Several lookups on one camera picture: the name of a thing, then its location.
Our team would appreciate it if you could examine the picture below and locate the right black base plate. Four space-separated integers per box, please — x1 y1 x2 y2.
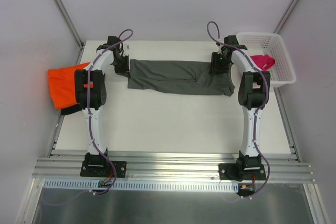
218 163 266 182

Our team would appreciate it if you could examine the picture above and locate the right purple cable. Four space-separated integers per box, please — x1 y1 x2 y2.
206 21 271 200

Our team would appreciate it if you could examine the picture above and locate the right aluminium frame post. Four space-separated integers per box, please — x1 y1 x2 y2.
273 0 301 34

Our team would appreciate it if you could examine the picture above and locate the aluminium mounting rail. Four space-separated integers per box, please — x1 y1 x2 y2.
33 150 317 184

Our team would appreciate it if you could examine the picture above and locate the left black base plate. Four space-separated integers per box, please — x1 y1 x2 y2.
80 159 127 178

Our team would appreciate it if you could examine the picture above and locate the grey t shirt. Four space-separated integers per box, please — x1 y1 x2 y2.
128 59 235 97

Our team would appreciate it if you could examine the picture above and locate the white slotted cable duct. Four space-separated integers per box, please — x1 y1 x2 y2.
44 179 238 193

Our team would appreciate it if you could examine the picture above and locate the orange folded t shirt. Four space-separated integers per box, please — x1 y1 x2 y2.
48 62 89 110

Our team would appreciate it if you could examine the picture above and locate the magenta t shirt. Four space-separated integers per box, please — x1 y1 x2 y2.
251 54 276 71

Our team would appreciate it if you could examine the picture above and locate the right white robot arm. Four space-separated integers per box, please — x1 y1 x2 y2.
211 36 270 179

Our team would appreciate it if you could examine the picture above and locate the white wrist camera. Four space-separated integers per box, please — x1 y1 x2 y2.
215 41 227 54
121 43 130 56

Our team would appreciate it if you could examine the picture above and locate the white plastic basket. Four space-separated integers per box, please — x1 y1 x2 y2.
237 32 296 88

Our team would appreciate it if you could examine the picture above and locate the black folded t shirt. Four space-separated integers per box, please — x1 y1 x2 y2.
61 104 82 115

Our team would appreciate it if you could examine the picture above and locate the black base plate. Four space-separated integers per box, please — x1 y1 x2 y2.
218 163 266 182
80 159 127 178

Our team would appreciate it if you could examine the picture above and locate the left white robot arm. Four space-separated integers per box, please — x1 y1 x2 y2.
74 36 130 176

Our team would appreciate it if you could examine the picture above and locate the left aluminium frame post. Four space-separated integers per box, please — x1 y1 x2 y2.
53 0 84 49

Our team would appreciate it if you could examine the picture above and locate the aluminium frame post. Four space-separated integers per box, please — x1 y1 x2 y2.
273 0 301 34
53 0 84 49

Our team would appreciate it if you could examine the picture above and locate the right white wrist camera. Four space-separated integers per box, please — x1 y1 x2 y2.
215 41 227 54

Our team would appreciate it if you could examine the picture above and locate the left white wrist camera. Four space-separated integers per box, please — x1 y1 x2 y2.
121 43 130 56

